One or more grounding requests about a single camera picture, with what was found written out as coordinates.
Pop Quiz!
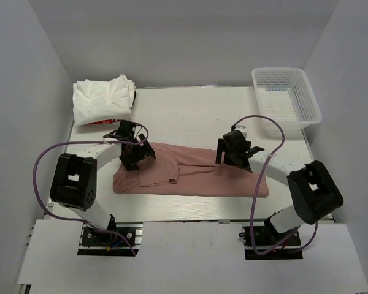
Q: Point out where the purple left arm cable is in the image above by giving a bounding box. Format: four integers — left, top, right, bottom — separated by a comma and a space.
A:
33, 121, 150, 257

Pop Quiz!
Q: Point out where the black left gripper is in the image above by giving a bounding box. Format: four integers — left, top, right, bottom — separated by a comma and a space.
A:
121, 134, 155, 171

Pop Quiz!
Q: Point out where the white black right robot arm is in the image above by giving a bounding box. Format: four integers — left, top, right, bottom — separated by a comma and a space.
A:
215, 130, 344, 244

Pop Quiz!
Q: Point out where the pink t shirt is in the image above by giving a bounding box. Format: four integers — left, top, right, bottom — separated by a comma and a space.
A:
112, 143, 258, 197

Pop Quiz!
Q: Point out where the white folded t shirt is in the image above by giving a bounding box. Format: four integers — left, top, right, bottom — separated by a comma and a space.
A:
72, 74, 136, 127

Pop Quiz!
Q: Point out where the red folded shirt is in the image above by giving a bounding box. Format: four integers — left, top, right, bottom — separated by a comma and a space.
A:
88, 119, 121, 125

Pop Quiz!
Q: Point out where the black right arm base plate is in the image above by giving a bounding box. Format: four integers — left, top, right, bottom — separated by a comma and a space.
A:
238, 226, 303, 260

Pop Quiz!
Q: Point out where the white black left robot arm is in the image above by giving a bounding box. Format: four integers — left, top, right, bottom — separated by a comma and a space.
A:
50, 120, 156, 244

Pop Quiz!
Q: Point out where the white perforated plastic basket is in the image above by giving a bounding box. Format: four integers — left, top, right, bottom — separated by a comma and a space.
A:
251, 67, 322, 132

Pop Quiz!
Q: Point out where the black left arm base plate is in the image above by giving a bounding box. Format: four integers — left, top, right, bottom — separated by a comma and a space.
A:
77, 223, 143, 257

